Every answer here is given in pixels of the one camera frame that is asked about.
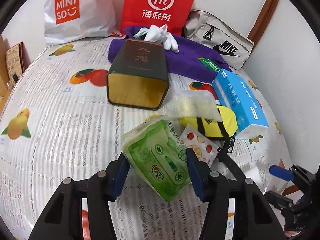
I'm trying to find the white Miniso plastic bag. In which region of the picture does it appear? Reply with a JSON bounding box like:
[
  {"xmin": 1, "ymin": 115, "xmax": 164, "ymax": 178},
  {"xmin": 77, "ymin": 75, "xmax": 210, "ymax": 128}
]
[{"xmin": 44, "ymin": 0, "xmax": 116, "ymax": 45}]

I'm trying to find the yellow black pouch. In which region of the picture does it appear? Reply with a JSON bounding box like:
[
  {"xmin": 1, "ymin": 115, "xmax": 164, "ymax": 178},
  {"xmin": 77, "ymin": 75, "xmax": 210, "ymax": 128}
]
[{"xmin": 180, "ymin": 105, "xmax": 238, "ymax": 140}]

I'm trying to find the fruit pattern sachet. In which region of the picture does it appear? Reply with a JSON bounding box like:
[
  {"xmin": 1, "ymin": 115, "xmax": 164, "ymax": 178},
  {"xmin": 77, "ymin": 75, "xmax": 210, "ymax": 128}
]
[{"xmin": 180, "ymin": 125, "xmax": 221, "ymax": 167}]

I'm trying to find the beige Nike waist bag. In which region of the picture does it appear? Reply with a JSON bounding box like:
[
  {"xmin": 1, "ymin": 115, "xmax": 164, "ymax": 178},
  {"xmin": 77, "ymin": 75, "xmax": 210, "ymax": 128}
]
[{"xmin": 184, "ymin": 10, "xmax": 254, "ymax": 70}]

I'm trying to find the red Haidilao paper bag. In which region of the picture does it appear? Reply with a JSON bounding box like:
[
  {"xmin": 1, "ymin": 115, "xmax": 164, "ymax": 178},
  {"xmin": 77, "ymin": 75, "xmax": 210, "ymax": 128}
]
[{"xmin": 120, "ymin": 0, "xmax": 194, "ymax": 35}]

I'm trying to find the fruit print tablecloth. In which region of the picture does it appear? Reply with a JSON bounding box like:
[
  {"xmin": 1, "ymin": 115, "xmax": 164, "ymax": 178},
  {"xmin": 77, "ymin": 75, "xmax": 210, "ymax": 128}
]
[{"xmin": 0, "ymin": 36, "xmax": 293, "ymax": 240}]

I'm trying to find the dark green tea tin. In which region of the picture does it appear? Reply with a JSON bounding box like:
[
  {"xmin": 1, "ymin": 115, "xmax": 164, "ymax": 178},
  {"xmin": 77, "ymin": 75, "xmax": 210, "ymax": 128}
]
[{"xmin": 107, "ymin": 38, "xmax": 169, "ymax": 110}]

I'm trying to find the blue tissue pack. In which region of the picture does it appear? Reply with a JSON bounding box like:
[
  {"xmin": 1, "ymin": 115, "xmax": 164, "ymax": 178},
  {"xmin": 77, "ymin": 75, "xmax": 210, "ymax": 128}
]
[{"xmin": 212, "ymin": 69, "xmax": 268, "ymax": 139}]

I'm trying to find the patterned brown box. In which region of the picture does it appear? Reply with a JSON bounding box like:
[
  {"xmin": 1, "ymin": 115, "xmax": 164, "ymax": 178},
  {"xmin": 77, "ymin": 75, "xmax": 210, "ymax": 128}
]
[{"xmin": 5, "ymin": 42, "xmax": 25, "ymax": 84}]

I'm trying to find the purple towel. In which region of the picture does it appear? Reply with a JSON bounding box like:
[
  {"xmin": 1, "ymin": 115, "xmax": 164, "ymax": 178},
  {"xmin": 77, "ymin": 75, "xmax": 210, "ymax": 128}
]
[{"xmin": 108, "ymin": 26, "xmax": 231, "ymax": 83}]

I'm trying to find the green fruit snack packet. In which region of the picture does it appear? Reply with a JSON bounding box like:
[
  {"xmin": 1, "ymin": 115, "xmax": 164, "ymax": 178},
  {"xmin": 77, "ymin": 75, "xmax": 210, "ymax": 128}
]
[{"xmin": 197, "ymin": 57, "xmax": 221, "ymax": 73}]

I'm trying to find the green wet wipes pack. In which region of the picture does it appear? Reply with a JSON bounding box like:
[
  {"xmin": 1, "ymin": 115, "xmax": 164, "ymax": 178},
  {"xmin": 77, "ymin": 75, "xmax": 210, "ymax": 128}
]
[{"xmin": 122, "ymin": 115, "xmax": 190, "ymax": 202}]

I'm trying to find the brown wooden door frame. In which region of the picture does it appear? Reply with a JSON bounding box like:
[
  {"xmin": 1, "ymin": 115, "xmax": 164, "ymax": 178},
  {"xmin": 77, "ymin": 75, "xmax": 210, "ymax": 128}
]
[{"xmin": 248, "ymin": 0, "xmax": 279, "ymax": 49}]

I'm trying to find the white sponge block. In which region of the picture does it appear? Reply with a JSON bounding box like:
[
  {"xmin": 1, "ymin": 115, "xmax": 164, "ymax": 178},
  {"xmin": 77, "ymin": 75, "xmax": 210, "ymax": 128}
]
[{"xmin": 244, "ymin": 167, "xmax": 272, "ymax": 193}]

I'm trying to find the clear bubble wrap bag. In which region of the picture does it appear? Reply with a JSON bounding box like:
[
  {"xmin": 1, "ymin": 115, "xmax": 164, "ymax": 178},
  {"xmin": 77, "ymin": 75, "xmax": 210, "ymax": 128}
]
[{"xmin": 159, "ymin": 90, "xmax": 222, "ymax": 121}]

